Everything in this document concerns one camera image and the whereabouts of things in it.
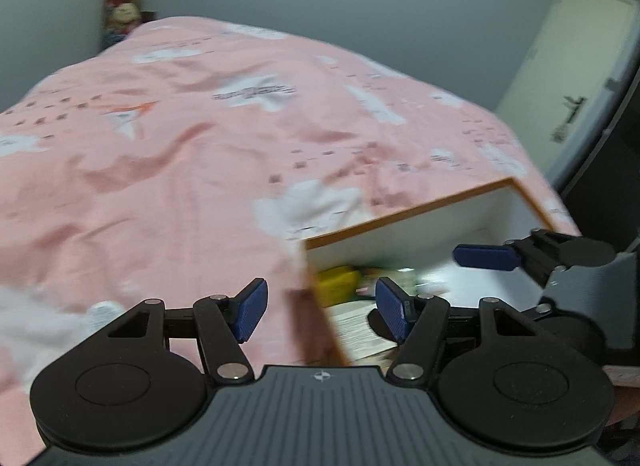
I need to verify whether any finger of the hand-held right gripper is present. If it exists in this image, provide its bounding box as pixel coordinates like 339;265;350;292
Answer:
452;228;618;290
366;308;401;343

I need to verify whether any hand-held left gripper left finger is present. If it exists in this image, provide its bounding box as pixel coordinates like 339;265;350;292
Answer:
102;277;270;385

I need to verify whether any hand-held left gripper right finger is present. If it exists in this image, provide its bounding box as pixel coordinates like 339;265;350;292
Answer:
375;277;545;385

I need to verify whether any beige cloth pouch white sleeve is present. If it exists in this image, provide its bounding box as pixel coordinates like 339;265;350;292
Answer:
330;300;397;363

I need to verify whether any green liquid bottle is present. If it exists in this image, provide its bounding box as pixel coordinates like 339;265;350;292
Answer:
364;260;418;287

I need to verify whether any yellow teardrop-shaped case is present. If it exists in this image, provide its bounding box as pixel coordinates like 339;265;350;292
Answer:
316;266;362;307

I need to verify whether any orange box white inside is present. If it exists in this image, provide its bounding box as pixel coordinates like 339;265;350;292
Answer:
287;177;583;371

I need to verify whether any pink printed blanket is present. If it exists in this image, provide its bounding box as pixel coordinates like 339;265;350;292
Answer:
0;16;583;466

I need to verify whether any white door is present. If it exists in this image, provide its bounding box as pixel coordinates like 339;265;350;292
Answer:
492;0;640;191

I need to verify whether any dark door handle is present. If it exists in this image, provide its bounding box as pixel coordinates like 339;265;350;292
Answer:
550;96;587;143

